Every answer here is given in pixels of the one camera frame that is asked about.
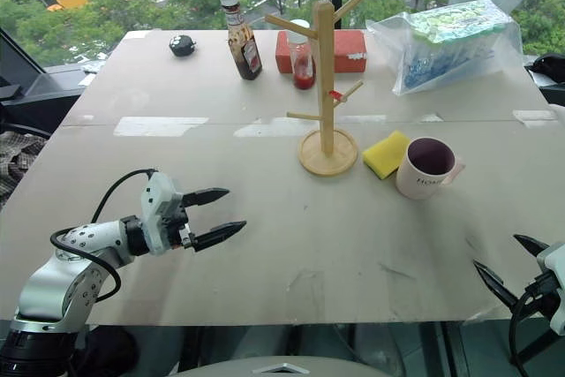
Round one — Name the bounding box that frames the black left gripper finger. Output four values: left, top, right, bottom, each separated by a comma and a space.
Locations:
192, 219, 248, 254
181, 187, 231, 208

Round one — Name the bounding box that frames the red sauce jar white lid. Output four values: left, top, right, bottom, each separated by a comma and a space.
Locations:
287, 19, 318, 91

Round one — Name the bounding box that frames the wooden mug tree stand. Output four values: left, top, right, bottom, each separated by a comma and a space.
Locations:
264, 0, 381, 177

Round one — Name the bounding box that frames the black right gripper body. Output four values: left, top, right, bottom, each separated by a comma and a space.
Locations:
522, 270, 562, 309

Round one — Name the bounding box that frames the dark slanted window frame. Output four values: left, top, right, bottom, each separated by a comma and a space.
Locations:
0, 26, 86, 120

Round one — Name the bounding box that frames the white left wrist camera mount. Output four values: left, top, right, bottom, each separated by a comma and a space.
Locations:
139, 170, 185, 257

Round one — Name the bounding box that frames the clear plastic bag with contents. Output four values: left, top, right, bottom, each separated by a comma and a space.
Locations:
365, 0, 533, 97

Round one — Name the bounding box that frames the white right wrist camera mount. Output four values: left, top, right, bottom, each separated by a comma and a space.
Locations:
535, 241, 565, 336

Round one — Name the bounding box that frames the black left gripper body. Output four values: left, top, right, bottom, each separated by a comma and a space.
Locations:
161, 204, 199, 252

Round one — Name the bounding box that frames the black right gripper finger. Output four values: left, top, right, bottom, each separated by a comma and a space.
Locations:
513, 233, 551, 258
472, 260, 519, 309

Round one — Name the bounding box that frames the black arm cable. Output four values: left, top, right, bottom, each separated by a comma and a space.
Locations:
508, 283, 565, 377
49, 168, 159, 304

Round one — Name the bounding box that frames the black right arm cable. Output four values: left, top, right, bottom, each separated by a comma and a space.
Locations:
508, 283, 565, 377

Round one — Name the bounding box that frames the plaid cloth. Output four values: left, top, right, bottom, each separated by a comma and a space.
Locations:
0, 131, 48, 211

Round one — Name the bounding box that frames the grey rounded robot torso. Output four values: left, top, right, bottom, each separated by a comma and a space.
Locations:
176, 354, 395, 377

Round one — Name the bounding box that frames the small black round gadget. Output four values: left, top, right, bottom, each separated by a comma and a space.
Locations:
169, 33, 197, 57

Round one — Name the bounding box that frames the yellow sponge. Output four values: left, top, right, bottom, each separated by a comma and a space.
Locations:
362, 130, 412, 181

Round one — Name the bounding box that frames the red brick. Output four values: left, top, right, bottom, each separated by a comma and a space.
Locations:
275, 29, 369, 75

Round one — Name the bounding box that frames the dark sauce bottle white cap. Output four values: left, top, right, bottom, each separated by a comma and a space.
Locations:
217, 0, 264, 82

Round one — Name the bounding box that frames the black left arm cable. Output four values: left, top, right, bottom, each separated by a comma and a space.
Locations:
49, 168, 159, 304

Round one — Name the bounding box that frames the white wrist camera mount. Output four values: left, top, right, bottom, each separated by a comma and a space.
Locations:
139, 170, 185, 257
535, 241, 565, 336

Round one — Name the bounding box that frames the pale pink mug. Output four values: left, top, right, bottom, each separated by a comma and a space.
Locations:
394, 137, 467, 201

